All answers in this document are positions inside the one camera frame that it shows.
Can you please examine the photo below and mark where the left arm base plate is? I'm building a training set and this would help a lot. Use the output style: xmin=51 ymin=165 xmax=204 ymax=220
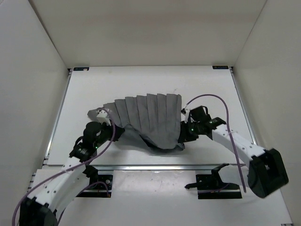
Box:
xmin=77 ymin=171 xmax=113 ymax=198

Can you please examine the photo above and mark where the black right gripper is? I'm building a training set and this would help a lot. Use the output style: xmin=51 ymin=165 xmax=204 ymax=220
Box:
xmin=179 ymin=120 xmax=201 ymax=143

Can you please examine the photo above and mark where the aluminium table front rail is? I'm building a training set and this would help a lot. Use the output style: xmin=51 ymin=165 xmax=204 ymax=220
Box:
xmin=42 ymin=164 xmax=247 ymax=172

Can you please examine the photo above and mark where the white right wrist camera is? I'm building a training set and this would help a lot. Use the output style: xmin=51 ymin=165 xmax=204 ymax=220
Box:
xmin=181 ymin=108 xmax=191 ymax=123

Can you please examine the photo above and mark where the right blue corner sticker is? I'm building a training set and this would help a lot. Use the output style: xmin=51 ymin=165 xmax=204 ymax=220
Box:
xmin=212 ymin=65 xmax=229 ymax=70

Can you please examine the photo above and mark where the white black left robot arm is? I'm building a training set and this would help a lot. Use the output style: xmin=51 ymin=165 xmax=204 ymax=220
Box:
xmin=17 ymin=122 xmax=117 ymax=226

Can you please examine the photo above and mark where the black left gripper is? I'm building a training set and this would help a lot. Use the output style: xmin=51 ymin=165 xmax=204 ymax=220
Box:
xmin=95 ymin=117 xmax=125 ymax=145

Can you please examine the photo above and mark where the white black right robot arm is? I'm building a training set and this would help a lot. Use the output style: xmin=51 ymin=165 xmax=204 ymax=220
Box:
xmin=178 ymin=106 xmax=289 ymax=198

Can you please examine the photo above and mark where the grey pleated skirt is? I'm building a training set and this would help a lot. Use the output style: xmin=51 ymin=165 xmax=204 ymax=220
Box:
xmin=87 ymin=94 xmax=185 ymax=154

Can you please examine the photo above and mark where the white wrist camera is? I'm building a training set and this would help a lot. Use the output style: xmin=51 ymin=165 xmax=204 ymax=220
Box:
xmin=181 ymin=108 xmax=191 ymax=123
xmin=96 ymin=109 xmax=111 ymax=126

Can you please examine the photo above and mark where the blue corner sticker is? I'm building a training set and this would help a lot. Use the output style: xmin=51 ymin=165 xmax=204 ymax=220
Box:
xmin=73 ymin=67 xmax=89 ymax=71
xmin=212 ymin=65 xmax=229 ymax=70

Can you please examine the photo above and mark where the left blue corner sticker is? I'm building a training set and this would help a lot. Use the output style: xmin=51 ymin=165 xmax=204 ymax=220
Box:
xmin=73 ymin=67 xmax=89 ymax=71

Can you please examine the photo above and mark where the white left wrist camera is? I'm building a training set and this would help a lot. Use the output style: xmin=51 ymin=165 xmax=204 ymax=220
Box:
xmin=96 ymin=109 xmax=111 ymax=126

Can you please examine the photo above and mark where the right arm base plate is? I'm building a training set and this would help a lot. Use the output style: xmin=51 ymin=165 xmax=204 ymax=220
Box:
xmin=185 ymin=163 xmax=242 ymax=200

